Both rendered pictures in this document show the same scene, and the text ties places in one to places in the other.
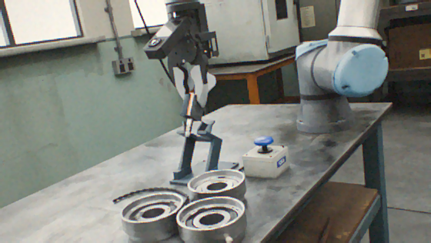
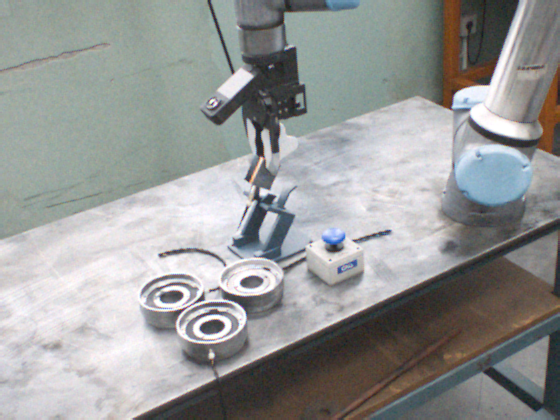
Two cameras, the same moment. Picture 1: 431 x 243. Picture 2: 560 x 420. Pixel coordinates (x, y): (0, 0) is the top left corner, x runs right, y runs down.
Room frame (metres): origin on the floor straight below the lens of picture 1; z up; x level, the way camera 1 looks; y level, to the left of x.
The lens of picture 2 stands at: (-0.32, -0.49, 1.61)
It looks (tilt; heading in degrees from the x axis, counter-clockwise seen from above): 30 degrees down; 23
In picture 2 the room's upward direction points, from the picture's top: 5 degrees counter-clockwise
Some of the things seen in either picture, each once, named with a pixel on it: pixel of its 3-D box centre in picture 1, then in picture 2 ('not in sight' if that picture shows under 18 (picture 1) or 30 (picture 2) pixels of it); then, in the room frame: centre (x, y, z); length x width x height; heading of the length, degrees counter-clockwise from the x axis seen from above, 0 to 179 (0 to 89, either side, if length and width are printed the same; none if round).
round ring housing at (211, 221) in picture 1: (212, 224); (213, 331); (0.57, 0.03, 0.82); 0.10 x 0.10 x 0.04
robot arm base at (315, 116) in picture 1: (323, 108); (483, 182); (1.06, -0.30, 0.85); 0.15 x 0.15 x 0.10
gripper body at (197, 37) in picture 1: (190, 34); (270, 84); (0.86, 0.02, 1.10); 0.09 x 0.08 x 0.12; 144
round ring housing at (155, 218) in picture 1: (154, 217); (172, 301); (0.62, 0.12, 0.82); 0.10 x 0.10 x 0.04
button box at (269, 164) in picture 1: (267, 159); (337, 256); (0.80, -0.10, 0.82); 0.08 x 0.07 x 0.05; 143
